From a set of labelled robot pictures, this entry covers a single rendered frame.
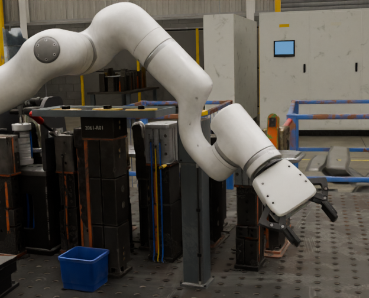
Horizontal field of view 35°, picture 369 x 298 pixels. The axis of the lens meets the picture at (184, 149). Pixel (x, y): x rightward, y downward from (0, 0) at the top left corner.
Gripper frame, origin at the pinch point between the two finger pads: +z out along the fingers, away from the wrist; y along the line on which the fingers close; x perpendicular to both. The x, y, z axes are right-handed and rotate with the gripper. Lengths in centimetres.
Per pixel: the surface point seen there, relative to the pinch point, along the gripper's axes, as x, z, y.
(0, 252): -58, -58, 66
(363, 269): -50, 8, -19
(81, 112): -18, -62, 25
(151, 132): -35, -54, 10
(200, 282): -38.1, -11.7, 21.7
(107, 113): -16, -57, 19
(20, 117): -43, -86, 39
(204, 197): -27.7, -27.0, 9.5
